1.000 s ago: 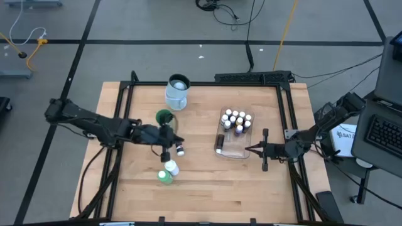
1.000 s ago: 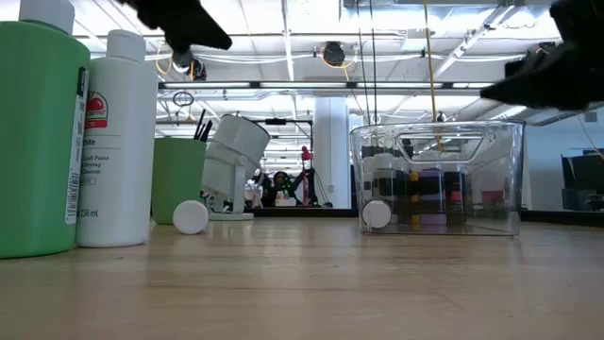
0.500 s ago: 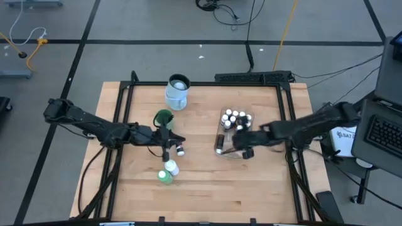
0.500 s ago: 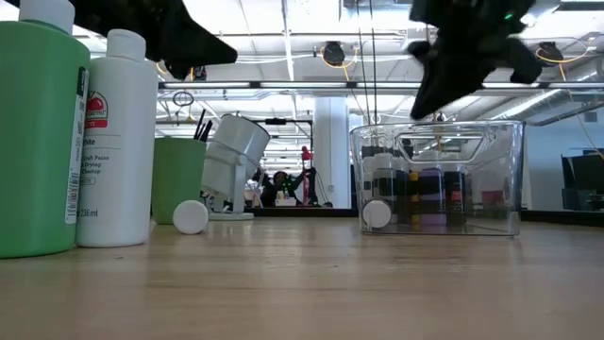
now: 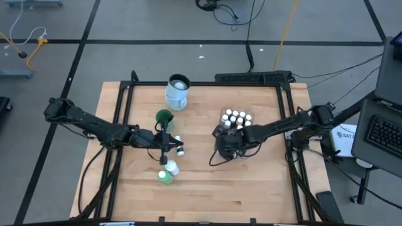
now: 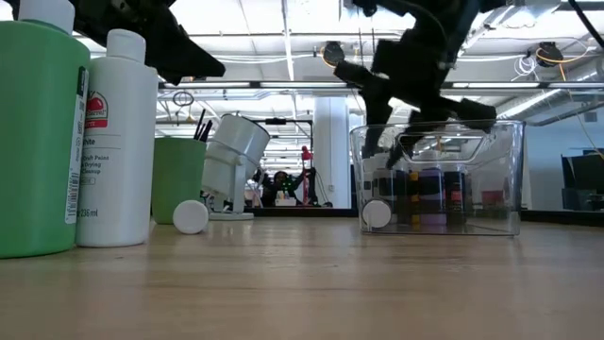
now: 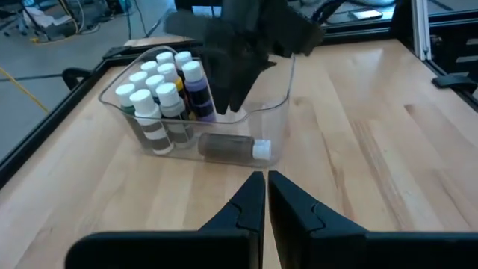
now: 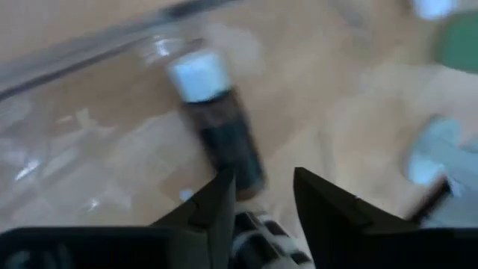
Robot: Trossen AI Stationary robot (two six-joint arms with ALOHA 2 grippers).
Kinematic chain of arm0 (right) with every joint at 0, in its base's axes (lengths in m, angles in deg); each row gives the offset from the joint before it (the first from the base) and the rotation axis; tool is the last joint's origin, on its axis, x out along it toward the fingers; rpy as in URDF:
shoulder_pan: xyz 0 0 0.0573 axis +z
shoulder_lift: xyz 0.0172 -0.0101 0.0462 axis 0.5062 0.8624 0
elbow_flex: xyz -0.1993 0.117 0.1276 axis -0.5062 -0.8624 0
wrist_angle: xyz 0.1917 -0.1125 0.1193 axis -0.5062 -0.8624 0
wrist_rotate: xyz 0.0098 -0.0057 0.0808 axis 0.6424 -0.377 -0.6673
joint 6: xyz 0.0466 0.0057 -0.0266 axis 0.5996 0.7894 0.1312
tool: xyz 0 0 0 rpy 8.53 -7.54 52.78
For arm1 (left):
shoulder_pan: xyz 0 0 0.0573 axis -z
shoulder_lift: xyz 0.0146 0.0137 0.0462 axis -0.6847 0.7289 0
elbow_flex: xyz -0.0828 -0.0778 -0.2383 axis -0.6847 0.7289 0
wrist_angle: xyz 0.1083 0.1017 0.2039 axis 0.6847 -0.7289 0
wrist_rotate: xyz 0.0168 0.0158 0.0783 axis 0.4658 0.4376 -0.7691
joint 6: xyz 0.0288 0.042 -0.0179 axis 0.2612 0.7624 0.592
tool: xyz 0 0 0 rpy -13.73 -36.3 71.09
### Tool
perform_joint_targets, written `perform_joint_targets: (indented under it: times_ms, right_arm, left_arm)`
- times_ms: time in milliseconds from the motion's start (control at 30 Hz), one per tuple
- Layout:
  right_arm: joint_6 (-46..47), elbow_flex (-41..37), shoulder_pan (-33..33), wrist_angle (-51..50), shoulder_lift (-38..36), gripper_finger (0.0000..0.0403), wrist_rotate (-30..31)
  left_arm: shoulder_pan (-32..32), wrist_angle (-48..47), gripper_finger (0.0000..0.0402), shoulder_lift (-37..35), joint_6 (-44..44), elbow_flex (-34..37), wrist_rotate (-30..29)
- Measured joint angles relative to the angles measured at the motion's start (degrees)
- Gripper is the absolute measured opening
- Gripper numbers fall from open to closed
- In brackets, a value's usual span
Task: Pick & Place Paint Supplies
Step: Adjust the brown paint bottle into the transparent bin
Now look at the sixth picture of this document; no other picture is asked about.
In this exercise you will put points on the small purple paint bottle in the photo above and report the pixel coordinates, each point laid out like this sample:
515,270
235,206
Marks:
431,198

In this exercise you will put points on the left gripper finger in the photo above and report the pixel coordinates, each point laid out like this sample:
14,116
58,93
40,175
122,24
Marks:
184,56

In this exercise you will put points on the green plastic cup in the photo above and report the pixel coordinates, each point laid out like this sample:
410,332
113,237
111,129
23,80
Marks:
177,179

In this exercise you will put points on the black aluminium table frame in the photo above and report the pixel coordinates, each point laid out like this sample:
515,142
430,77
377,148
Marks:
307,212

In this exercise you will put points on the thin brush copper ferrule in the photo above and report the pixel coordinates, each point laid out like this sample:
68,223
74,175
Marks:
199,125

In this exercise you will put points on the person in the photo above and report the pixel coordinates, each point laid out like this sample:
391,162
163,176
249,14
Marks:
281,181

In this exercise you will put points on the clear plastic storage bin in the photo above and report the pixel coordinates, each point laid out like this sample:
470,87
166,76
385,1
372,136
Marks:
505,189

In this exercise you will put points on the orange fan paint brush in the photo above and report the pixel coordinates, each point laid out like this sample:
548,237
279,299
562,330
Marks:
207,132

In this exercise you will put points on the tilted white cup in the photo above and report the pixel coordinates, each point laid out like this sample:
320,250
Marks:
236,146

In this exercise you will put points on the large white paint bottle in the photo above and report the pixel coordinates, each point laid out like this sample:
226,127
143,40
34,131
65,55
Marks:
118,198

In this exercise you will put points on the small brown paint bottle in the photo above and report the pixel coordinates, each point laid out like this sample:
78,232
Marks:
376,213

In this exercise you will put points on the dark monitor panel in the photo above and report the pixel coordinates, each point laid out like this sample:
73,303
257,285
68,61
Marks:
585,179

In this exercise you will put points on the white building column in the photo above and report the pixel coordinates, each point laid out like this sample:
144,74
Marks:
330,141

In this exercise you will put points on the large green paint bottle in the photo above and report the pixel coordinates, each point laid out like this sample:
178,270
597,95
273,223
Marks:
33,141

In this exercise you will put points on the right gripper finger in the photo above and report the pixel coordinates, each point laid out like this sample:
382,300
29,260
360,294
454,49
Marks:
376,123
408,141

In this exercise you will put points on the Lamp Black paint bottle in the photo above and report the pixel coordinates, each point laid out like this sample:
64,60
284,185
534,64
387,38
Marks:
455,193

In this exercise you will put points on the long LED light bar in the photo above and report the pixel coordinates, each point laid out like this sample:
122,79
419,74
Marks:
264,85

